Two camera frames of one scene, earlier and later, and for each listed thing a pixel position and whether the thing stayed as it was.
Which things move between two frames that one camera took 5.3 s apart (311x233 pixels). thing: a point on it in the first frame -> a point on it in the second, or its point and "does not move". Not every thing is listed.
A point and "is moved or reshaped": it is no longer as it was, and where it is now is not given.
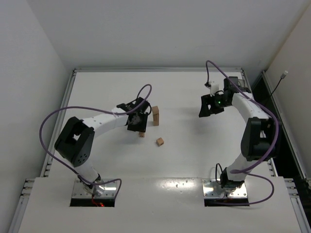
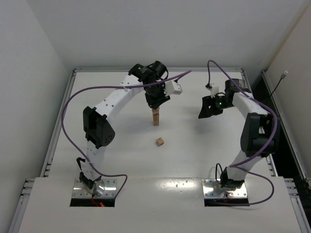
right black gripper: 211,104 does not move
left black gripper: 138,124 -> 156,100
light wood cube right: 160,141 does not move
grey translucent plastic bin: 241,83 does not move
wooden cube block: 156,120 does not move
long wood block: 155,110 is moved or reshaped
